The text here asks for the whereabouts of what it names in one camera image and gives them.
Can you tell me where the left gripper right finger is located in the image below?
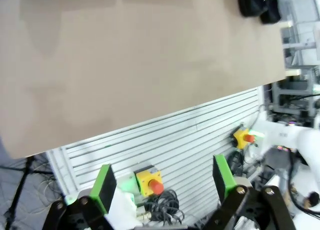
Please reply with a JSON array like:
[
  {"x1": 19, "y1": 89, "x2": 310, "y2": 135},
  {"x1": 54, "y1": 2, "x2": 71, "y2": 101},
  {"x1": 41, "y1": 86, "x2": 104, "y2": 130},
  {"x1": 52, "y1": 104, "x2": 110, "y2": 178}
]
[{"x1": 206, "y1": 153, "x2": 296, "y2": 230}]

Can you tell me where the grey metal frame rack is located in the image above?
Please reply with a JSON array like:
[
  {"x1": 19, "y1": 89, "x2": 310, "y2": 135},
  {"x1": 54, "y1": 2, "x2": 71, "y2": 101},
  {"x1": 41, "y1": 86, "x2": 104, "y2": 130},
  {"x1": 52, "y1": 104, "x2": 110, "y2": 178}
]
[{"x1": 271, "y1": 64, "x2": 320, "y2": 130}]

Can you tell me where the black tripod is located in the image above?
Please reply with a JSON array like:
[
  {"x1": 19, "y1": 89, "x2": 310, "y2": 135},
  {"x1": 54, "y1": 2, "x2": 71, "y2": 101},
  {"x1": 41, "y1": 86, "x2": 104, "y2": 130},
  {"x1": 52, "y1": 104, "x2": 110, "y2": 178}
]
[{"x1": 4, "y1": 157, "x2": 35, "y2": 230}]

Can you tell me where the yellow emergency stop button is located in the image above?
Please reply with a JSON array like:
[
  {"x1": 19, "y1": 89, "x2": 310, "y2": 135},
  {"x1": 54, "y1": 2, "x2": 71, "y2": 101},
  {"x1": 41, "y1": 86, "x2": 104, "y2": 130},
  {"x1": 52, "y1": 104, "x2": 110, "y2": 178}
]
[
  {"x1": 232, "y1": 126, "x2": 257, "y2": 150},
  {"x1": 134, "y1": 165, "x2": 165, "y2": 197}
]

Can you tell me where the aluminium slotted base plate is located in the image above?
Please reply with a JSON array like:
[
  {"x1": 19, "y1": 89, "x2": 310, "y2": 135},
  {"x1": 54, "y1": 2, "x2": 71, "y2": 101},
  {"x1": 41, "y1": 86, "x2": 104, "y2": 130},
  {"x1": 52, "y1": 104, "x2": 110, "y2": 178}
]
[{"x1": 46, "y1": 87, "x2": 266, "y2": 210}]

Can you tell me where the black coiled cable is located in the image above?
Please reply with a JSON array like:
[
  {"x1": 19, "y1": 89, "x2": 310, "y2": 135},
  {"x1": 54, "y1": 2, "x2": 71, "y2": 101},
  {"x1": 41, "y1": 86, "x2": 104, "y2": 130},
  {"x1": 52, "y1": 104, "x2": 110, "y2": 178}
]
[{"x1": 139, "y1": 188, "x2": 186, "y2": 225}]

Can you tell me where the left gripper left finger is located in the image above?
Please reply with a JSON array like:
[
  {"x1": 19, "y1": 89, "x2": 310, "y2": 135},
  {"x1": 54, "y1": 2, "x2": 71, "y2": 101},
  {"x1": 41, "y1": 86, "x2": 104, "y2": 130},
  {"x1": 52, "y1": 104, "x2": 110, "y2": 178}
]
[{"x1": 46, "y1": 163, "x2": 118, "y2": 230}]

